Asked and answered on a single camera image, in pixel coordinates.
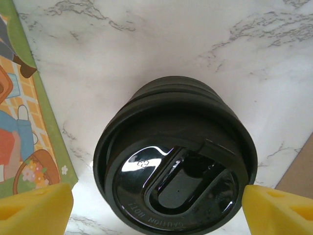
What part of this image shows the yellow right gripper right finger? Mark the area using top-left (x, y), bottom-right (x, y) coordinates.
top-left (240, 185), bottom-right (313, 235)

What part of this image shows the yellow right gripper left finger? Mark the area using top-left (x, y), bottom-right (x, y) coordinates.
top-left (0, 183), bottom-right (74, 235)

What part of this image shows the white printed paper bag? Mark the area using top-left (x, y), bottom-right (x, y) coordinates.
top-left (0, 0), bottom-right (79, 199)

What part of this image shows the black plastic coffee lid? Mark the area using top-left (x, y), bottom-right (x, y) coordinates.
top-left (92, 94), bottom-right (259, 235)

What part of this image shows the brown cardboard napkin box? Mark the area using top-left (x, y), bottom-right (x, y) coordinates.
top-left (275, 132), bottom-right (313, 194)

